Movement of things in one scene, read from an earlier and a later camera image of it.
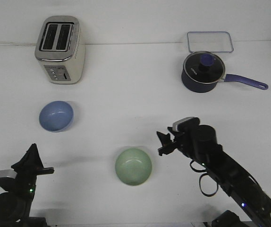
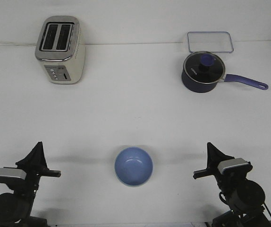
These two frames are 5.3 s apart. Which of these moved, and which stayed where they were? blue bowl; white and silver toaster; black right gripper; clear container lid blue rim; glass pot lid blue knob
Moved: black right gripper; blue bowl
Stayed: white and silver toaster; clear container lid blue rim; glass pot lid blue knob
